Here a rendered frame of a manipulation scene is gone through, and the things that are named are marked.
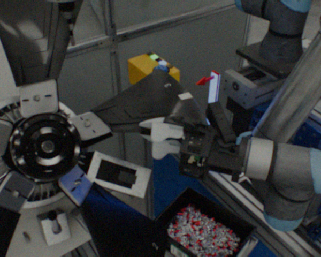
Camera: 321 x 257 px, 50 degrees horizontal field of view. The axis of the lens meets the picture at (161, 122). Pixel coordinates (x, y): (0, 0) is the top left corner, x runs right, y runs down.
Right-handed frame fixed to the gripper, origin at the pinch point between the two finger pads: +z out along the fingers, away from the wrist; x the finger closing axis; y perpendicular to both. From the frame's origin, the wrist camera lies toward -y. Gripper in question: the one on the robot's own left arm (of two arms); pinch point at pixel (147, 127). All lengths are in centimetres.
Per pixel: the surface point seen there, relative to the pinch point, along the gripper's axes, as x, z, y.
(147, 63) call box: 15.3, 15.2, -41.6
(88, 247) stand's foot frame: 112, 44, -16
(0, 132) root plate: -6.6, 22.3, 14.1
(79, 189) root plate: 5.9, 9.6, 14.1
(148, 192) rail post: 80, 16, -34
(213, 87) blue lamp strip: 5.4, -9.4, -23.0
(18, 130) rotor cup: -9.3, 17.1, 14.9
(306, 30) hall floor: 153, -64, -329
